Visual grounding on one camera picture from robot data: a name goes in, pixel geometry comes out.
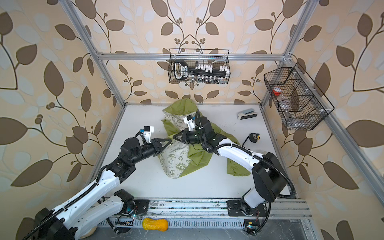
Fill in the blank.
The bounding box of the light blue white stapler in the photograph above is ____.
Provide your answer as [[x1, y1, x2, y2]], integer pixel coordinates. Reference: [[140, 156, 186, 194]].
[[238, 109, 258, 120]]

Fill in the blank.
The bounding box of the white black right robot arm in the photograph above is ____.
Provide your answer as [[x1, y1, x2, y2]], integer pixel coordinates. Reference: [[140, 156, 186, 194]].
[[173, 114, 296, 216]]

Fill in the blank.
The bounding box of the black tape measure with strap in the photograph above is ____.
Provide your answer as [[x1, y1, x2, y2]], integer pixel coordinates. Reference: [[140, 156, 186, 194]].
[[242, 133, 260, 147]]

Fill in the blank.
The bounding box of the aluminium frame strut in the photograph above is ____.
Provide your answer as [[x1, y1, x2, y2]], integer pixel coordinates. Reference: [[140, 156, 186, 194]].
[[59, 0, 126, 108]]

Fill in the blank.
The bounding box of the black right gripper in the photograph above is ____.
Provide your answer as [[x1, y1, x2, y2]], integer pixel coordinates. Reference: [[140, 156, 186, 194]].
[[173, 128, 207, 146]]

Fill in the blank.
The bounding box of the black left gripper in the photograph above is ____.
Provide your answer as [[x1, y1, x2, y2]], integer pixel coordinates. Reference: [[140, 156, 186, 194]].
[[129, 137, 171, 167]]

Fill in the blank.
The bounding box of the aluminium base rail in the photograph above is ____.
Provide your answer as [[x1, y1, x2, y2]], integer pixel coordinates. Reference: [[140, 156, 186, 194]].
[[110, 198, 313, 229]]

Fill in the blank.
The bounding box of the green zip-up hooded jacket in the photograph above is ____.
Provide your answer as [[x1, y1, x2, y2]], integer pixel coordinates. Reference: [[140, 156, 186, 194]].
[[157, 98, 252, 180]]

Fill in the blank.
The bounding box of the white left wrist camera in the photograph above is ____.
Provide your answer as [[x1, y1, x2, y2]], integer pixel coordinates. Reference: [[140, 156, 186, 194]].
[[140, 126, 154, 139]]

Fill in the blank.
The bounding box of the black wire basket right wall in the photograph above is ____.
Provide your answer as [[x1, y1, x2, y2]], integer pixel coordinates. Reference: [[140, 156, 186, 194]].
[[264, 63, 335, 131]]

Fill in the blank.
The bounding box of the red capped bottle in basket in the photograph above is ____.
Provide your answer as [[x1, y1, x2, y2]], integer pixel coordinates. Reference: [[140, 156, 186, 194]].
[[273, 87, 283, 97]]

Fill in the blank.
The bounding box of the black wire basket wall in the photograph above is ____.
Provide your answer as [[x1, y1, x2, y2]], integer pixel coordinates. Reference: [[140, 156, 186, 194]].
[[168, 48, 231, 85], [264, 63, 335, 131]]

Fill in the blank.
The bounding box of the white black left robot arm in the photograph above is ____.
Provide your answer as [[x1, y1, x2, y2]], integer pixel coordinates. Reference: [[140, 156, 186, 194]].
[[24, 137, 172, 240]]

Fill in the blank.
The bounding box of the black wire basket back wall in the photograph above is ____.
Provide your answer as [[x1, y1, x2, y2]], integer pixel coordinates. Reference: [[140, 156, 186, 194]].
[[168, 48, 231, 85]]

